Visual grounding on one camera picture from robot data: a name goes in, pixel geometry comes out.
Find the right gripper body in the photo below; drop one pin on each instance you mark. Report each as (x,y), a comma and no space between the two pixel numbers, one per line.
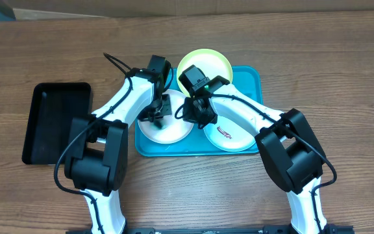
(193,114)

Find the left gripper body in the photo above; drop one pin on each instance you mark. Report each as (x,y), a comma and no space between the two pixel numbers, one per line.
(157,109)

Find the white plate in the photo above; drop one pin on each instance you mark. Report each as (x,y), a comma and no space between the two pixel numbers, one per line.
(175,129)

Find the yellow-green plate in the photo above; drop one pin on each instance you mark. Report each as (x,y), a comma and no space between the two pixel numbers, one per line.
(212,63)

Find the green sponge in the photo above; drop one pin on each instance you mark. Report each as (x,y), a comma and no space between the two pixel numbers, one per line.
(157,124)

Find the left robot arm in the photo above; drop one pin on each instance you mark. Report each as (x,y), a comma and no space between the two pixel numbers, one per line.
(97,154)

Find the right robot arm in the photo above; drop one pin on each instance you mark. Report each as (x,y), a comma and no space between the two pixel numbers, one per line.
(292,155)

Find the teal plastic tray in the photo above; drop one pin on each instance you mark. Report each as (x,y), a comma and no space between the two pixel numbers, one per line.
(246,79)

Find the light blue plate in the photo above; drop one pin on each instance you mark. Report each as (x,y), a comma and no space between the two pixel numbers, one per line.
(229,136)

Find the black rectangular bin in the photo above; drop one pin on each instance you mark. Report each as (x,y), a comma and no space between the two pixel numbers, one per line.
(53,107)

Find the cardboard strip at back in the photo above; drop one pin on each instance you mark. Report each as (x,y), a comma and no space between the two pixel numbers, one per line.
(145,8)

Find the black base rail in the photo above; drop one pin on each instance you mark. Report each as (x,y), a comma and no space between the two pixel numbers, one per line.
(275,229)

